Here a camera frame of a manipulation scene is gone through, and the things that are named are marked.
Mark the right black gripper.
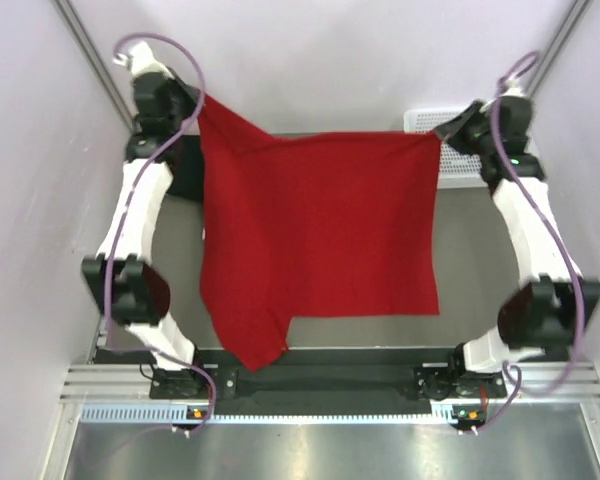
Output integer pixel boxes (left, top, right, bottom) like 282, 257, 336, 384
434, 99, 497, 159

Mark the red t shirt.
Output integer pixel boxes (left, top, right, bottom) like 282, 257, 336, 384
198, 98, 441, 371

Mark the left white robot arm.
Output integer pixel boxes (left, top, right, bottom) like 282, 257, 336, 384
81, 70, 209, 399

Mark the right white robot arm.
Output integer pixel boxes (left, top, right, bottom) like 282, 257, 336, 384
434, 94, 600, 396

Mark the white plastic basket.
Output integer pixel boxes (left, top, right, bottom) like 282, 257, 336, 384
403, 107, 486, 189

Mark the folded black t shirt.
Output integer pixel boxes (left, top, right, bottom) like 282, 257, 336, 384
167, 135, 205, 205

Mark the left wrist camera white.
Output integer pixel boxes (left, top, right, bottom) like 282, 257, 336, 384
113, 41, 172, 78

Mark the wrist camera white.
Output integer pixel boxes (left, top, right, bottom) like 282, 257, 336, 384
497, 75, 527, 98
113, 41, 172, 78

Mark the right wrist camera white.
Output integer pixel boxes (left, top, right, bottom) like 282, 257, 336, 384
497, 75, 527, 98

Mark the left aluminium frame post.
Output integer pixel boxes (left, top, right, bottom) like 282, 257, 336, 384
51, 0, 133, 131

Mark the aluminium frame post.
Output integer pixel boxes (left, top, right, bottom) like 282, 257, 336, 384
51, 0, 133, 131
526, 0, 593, 97

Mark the right aluminium frame post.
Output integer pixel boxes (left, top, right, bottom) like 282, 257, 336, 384
526, 0, 593, 97

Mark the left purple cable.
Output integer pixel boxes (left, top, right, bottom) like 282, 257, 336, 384
102, 32, 216, 441

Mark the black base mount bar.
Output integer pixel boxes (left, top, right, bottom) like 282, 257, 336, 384
149, 349, 506, 406

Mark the grey slotted cable duct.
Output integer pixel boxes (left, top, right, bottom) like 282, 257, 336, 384
80, 403, 484, 426

